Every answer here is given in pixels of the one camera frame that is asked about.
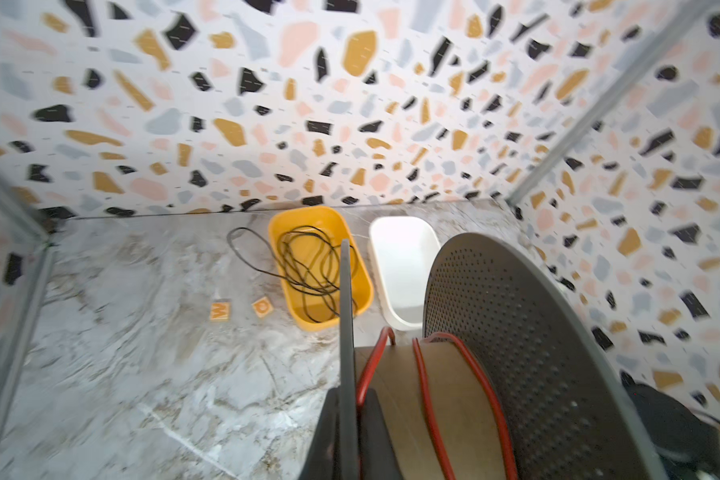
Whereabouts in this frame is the black cable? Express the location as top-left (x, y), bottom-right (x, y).
top-left (226, 224), bottom-right (361, 325)

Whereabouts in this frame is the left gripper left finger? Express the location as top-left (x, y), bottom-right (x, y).
top-left (298, 388), bottom-right (340, 480)

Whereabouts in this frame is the red cable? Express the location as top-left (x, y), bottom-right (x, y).
top-left (355, 326), bottom-right (520, 480)

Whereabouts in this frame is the yellow plastic bin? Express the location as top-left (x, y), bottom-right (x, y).
top-left (268, 205), bottom-right (374, 332)

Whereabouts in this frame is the black cable spool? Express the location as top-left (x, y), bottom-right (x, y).
top-left (336, 233), bottom-right (666, 479)

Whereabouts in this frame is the small orange tag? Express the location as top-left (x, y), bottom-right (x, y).
top-left (252, 296), bottom-right (274, 319)
top-left (209, 301), bottom-right (230, 322)

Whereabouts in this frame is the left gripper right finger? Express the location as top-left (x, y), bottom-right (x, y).
top-left (359, 389), bottom-right (403, 480)

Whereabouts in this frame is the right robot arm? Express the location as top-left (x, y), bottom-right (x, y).
top-left (626, 384), bottom-right (720, 479)

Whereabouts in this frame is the white plastic bin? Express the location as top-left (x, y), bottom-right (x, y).
top-left (368, 216), bottom-right (440, 331)

